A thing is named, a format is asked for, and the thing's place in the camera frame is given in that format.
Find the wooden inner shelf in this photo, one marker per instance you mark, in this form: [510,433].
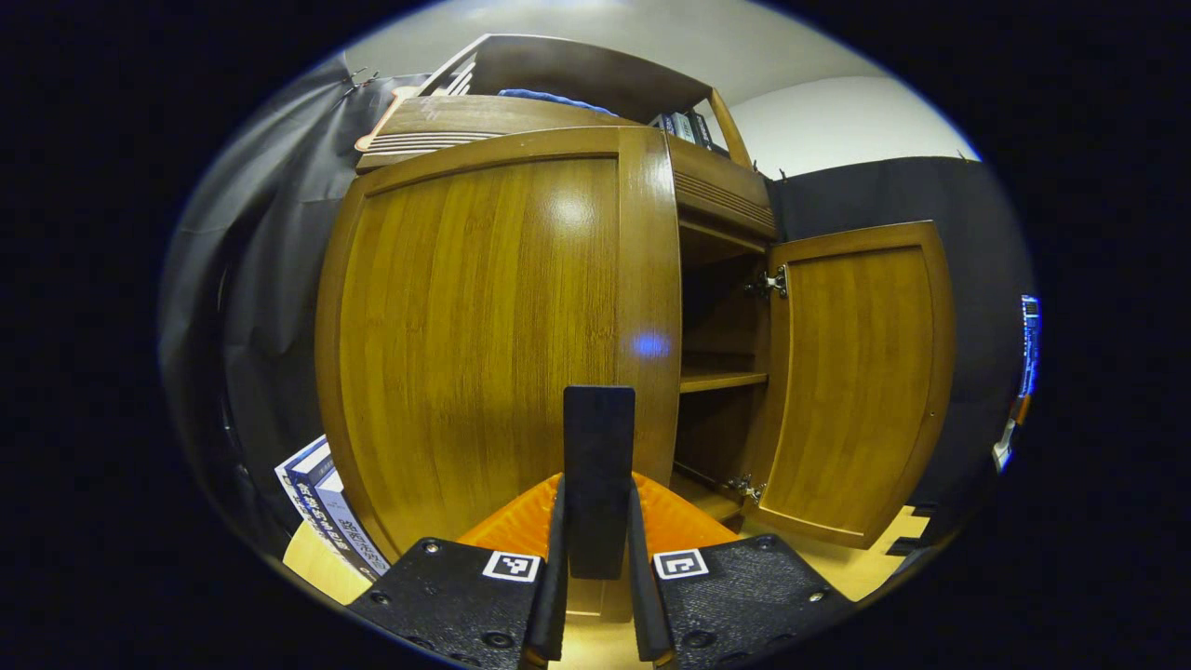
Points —
[721,380]

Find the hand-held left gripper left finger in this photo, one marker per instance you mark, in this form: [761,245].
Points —
[554,605]

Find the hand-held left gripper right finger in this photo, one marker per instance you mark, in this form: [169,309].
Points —
[647,614]

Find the black backdrop cloth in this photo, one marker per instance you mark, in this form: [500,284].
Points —
[270,279]

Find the wooden shoe cabinet door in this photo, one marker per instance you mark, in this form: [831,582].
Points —
[856,372]
[465,326]

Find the metal door hinge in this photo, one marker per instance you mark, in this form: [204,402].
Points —
[747,487]
[772,282]

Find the grey book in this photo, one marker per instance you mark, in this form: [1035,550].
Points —
[682,127]

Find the dark blue book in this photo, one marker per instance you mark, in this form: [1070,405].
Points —
[662,124]

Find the black book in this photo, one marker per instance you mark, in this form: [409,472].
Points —
[702,130]

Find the blue folded cloth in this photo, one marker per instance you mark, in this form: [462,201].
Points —
[544,96]

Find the blue lit screen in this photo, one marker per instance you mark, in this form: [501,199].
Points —
[1029,344]

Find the wooden drawer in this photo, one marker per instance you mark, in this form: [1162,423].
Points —
[484,113]

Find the blue and white box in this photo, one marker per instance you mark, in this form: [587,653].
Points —
[302,489]
[358,535]

